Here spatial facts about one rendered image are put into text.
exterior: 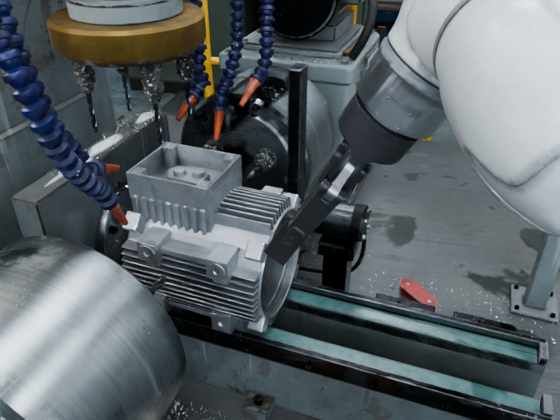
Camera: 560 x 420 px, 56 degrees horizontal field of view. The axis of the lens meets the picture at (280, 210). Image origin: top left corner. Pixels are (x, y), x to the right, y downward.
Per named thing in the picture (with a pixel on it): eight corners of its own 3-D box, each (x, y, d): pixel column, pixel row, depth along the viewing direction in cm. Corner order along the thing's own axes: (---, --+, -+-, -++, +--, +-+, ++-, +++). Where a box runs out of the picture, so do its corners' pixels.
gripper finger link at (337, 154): (371, 167, 54) (368, 173, 52) (314, 235, 60) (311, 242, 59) (339, 144, 53) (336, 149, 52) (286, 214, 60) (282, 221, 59)
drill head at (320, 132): (163, 232, 97) (144, 102, 83) (250, 142, 129) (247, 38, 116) (291, 261, 89) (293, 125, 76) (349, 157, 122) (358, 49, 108)
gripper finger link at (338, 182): (375, 151, 52) (364, 174, 48) (346, 186, 55) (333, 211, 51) (356, 137, 52) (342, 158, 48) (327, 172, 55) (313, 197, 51)
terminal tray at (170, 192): (132, 219, 72) (123, 173, 68) (172, 183, 80) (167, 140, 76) (210, 237, 68) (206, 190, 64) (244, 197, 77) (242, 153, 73)
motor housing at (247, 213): (131, 321, 77) (108, 212, 67) (194, 247, 92) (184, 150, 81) (257, 359, 71) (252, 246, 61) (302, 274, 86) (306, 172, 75)
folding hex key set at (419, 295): (440, 310, 96) (442, 302, 95) (427, 317, 94) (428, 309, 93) (407, 283, 102) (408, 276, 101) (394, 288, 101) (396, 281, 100)
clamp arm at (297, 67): (282, 222, 85) (283, 67, 71) (289, 213, 87) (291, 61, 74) (303, 227, 84) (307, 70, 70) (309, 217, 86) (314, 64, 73)
